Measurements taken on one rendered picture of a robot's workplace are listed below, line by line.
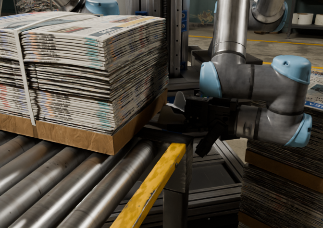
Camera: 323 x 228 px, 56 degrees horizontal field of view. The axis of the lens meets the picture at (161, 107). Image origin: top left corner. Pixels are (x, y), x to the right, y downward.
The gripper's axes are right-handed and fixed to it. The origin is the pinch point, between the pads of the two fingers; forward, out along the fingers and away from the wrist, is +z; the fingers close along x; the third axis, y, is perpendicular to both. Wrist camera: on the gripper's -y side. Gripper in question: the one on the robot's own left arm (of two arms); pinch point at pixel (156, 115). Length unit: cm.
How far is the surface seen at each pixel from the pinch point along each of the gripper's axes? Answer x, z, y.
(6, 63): 22.6, 22.5, 17.1
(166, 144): 13.4, -7.6, 0.2
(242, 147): -130, -12, -80
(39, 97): 22.4, 15.9, 10.8
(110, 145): 23.0, -0.2, 3.7
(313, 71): -45, -38, 4
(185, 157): 13.3, -12.0, -2.0
